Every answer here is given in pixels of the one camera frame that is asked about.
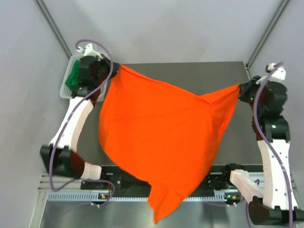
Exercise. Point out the white slotted cable duct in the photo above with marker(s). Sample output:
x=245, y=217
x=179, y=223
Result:
x=218, y=196

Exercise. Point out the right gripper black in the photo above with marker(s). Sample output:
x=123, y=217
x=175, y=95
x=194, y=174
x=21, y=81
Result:
x=244, y=87

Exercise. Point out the aluminium frame post left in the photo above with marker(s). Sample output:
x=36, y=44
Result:
x=54, y=28

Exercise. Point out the aluminium front rail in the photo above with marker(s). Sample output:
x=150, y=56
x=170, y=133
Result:
x=270, y=180

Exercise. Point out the aluminium frame post right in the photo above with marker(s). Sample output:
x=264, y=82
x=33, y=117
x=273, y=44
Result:
x=269, y=29

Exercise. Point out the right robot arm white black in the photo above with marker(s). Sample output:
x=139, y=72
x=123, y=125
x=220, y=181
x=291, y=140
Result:
x=275, y=204

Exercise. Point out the orange t shirt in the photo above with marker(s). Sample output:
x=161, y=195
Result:
x=163, y=134

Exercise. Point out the green t shirt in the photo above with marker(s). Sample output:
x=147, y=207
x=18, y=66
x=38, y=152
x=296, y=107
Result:
x=72, y=79

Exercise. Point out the white plastic basket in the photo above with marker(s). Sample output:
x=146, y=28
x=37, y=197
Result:
x=65, y=92

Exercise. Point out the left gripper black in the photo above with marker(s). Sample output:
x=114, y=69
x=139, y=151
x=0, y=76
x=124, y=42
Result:
x=105, y=61

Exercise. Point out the aluminium frame post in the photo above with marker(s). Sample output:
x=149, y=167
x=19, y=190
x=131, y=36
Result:
x=54, y=28
x=269, y=29

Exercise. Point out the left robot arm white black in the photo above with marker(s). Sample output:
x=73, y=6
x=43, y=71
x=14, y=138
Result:
x=59, y=156

